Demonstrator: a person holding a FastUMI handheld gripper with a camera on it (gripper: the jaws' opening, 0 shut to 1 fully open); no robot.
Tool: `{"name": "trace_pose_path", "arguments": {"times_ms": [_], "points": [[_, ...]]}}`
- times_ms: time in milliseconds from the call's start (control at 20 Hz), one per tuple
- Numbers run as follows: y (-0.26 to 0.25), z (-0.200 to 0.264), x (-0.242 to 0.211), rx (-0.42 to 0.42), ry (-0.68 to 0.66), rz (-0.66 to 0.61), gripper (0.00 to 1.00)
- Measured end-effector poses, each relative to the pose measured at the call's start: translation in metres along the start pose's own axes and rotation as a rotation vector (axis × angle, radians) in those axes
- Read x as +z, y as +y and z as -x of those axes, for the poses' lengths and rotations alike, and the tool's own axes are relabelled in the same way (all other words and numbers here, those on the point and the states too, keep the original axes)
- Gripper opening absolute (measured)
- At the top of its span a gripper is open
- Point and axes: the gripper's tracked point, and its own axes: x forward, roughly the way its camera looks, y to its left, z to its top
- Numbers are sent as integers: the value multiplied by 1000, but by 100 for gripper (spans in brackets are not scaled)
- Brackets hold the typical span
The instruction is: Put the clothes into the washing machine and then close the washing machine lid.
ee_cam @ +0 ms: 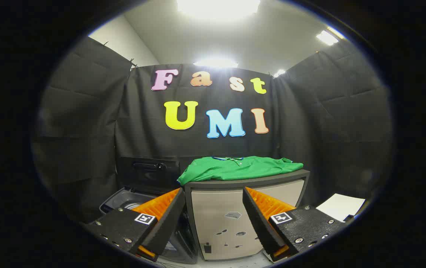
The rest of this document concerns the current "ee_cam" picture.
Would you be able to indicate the dark grey washing machine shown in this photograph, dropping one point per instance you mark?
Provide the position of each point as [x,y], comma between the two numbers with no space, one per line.
[123,199]

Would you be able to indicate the green polo shirt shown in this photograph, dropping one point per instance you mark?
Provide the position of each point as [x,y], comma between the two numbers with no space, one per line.
[235,169]

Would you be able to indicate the white paper sheet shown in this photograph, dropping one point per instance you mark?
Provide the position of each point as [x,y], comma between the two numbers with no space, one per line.
[341,206]

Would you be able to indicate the black backdrop cloth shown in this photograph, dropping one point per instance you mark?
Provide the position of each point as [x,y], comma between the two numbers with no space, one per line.
[310,123]

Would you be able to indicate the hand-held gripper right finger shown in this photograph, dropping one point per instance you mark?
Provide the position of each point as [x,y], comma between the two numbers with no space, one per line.
[257,219]

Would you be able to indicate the beige cabinet with dark top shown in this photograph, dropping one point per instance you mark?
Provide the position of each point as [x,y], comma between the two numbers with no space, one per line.
[216,208]

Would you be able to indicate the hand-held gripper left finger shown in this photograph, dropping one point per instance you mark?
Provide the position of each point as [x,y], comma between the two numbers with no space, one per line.
[168,219]

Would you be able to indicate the large ceiling light panel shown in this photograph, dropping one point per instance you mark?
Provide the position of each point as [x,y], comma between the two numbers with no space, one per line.
[218,7]

